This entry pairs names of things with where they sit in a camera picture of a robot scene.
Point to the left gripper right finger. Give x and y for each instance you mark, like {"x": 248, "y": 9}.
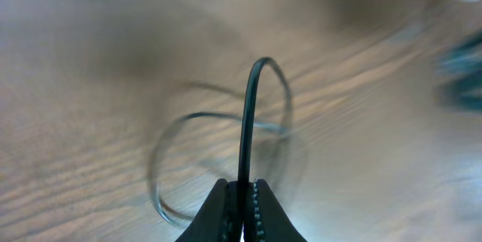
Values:
{"x": 264, "y": 218}

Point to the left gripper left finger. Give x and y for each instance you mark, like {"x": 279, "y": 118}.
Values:
{"x": 207, "y": 224}

